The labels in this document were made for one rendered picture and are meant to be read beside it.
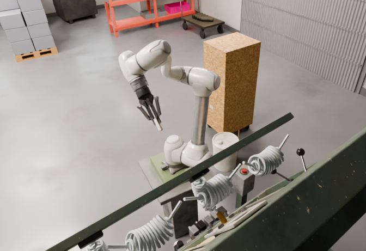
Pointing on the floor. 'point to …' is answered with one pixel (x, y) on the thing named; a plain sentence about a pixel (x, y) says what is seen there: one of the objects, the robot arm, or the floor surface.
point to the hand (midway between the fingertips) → (158, 124)
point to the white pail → (223, 142)
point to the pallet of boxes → (26, 24)
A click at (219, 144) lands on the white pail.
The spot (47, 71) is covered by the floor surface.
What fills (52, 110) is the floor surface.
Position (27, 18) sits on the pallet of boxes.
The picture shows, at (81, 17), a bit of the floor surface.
